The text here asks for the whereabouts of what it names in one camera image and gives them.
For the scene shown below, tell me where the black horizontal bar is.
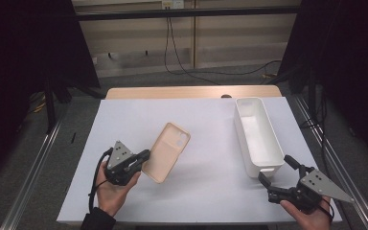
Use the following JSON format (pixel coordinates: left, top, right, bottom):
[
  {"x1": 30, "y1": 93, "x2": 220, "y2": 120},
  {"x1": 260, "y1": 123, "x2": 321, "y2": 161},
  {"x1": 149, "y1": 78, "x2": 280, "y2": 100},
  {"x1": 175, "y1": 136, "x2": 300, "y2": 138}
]
[{"x1": 75, "y1": 5, "x2": 301, "y2": 22}]

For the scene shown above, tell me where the white table sheet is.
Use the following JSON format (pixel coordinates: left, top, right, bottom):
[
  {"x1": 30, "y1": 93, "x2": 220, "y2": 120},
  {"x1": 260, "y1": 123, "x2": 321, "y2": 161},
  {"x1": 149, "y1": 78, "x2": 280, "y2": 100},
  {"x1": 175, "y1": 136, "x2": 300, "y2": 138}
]
[{"x1": 57, "y1": 97, "x2": 343, "y2": 225}]

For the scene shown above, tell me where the black wall cable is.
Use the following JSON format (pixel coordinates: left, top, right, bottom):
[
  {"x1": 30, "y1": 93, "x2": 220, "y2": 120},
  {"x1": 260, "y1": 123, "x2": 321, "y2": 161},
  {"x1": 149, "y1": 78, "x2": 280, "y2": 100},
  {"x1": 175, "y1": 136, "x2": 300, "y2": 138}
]
[{"x1": 163, "y1": 16, "x2": 221, "y2": 86}]

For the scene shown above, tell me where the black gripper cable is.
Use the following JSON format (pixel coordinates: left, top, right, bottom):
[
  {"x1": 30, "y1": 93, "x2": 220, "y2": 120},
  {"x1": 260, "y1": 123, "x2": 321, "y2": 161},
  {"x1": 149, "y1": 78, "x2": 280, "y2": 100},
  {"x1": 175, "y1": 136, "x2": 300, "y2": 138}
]
[
  {"x1": 317, "y1": 197, "x2": 335, "y2": 223},
  {"x1": 88, "y1": 147, "x2": 115, "y2": 214}
]

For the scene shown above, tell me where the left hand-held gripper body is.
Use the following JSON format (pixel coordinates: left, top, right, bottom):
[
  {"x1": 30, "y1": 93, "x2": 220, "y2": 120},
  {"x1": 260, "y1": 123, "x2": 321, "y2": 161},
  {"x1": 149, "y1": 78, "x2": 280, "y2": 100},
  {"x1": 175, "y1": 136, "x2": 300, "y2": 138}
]
[{"x1": 103, "y1": 140, "x2": 144, "y2": 187}]

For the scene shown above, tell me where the white plastic storage bin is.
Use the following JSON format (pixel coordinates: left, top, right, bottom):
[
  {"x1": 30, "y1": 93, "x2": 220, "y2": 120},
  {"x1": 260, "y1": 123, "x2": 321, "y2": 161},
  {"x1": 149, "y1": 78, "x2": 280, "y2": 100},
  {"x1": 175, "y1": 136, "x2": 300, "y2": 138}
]
[{"x1": 234, "y1": 97, "x2": 286, "y2": 179}]

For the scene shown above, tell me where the wooden table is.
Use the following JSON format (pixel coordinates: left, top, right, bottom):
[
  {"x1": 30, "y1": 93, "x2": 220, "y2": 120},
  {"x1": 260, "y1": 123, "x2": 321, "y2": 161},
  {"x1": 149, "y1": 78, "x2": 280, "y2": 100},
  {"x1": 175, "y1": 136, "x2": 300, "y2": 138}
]
[{"x1": 104, "y1": 84, "x2": 283, "y2": 101}]

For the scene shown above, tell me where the black floor cable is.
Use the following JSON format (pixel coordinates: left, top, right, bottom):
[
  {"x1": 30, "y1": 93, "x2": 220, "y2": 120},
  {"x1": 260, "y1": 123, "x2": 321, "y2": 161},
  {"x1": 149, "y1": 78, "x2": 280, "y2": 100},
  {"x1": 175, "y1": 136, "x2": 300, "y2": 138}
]
[{"x1": 169, "y1": 16, "x2": 283, "y2": 77}]

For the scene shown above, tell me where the yellow cable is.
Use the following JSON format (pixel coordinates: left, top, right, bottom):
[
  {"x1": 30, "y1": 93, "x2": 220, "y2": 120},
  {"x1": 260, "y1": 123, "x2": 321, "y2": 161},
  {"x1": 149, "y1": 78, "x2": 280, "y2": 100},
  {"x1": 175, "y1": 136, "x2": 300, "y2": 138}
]
[{"x1": 28, "y1": 91, "x2": 46, "y2": 114}]

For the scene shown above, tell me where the black curtain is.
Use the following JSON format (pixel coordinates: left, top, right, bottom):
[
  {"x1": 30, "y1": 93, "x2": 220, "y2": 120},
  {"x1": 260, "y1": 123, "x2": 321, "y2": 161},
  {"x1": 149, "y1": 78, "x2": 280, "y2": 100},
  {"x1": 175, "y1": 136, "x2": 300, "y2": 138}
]
[
  {"x1": 277, "y1": 0, "x2": 368, "y2": 171},
  {"x1": 0, "y1": 0, "x2": 102, "y2": 186}
]

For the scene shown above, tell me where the black stand leg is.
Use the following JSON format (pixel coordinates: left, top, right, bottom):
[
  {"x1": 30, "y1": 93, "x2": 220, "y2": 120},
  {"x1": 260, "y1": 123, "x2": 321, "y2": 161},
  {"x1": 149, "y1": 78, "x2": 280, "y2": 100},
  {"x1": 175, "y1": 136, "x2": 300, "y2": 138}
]
[{"x1": 43, "y1": 78, "x2": 59, "y2": 135}]

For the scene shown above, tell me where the person's right hand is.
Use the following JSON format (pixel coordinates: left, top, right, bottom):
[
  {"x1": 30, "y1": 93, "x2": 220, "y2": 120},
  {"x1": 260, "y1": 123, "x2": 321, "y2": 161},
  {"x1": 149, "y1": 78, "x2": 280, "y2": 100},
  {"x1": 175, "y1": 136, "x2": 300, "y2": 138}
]
[{"x1": 279, "y1": 195, "x2": 333, "y2": 230}]

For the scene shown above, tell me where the beige phone case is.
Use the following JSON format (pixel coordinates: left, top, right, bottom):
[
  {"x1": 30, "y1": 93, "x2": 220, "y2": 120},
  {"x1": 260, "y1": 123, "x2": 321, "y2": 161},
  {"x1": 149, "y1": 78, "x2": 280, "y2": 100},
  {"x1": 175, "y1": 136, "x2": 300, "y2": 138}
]
[{"x1": 141, "y1": 122, "x2": 192, "y2": 185}]

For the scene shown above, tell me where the metal floor rail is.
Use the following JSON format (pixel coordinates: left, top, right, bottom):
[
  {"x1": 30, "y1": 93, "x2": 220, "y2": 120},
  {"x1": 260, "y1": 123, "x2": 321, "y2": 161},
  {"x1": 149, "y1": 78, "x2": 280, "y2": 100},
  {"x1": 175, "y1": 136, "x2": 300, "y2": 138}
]
[
  {"x1": 0, "y1": 104, "x2": 69, "y2": 230},
  {"x1": 291, "y1": 95, "x2": 368, "y2": 230}
]

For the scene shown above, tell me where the person's left hand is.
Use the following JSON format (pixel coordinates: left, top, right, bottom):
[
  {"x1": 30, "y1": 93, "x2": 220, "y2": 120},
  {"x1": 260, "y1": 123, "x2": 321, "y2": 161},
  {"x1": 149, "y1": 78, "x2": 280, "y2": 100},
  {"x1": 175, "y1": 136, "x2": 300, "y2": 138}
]
[{"x1": 94, "y1": 161, "x2": 142, "y2": 218}]

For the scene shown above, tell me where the white wall socket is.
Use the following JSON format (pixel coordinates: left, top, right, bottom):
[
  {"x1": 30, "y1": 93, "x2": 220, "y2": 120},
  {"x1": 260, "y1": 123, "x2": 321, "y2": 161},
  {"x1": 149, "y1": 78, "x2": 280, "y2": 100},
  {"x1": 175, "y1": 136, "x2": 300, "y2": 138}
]
[{"x1": 161, "y1": 0, "x2": 186, "y2": 11}]

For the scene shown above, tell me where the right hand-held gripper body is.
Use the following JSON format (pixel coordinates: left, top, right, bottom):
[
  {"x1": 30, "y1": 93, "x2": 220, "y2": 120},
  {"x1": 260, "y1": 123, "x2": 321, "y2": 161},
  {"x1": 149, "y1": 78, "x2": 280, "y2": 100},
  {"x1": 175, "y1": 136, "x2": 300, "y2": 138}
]
[{"x1": 265, "y1": 164, "x2": 356, "y2": 214}]

